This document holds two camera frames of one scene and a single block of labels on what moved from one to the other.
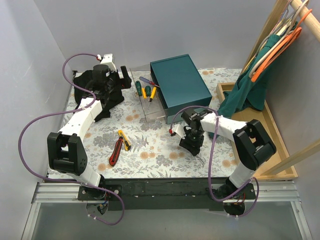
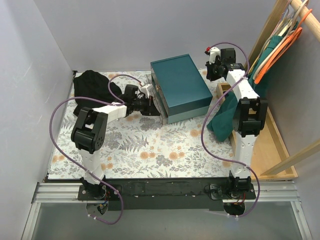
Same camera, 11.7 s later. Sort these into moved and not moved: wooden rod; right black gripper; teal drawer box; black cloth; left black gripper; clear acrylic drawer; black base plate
Moved: clear acrylic drawer; right black gripper; left black gripper
Not moved: black cloth; teal drawer box; black base plate; wooden rod
